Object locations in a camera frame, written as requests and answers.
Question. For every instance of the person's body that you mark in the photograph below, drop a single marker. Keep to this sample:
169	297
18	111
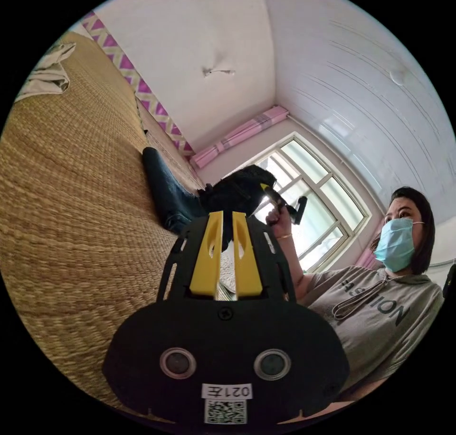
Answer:
377	310

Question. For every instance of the pile of clothes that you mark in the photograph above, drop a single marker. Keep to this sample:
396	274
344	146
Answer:
44	75

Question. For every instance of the bed with woven mat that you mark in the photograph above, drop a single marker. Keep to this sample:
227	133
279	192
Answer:
78	200

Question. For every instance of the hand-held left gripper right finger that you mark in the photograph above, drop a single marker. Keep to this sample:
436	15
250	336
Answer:
246	264

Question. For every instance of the blue jeans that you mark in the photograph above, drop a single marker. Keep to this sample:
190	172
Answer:
169	189

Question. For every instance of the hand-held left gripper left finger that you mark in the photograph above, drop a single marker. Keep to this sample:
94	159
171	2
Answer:
207	257

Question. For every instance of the window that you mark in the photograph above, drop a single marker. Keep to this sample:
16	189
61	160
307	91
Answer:
320	207

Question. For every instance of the pink curtain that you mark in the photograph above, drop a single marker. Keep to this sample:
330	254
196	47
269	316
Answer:
238	136
368	255

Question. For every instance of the person's right forearm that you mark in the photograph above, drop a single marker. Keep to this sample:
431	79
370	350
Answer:
294	264

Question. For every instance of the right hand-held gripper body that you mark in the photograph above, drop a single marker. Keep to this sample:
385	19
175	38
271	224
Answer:
233	192

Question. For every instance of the person's right hand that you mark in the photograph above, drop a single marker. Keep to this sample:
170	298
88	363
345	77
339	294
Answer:
281	223

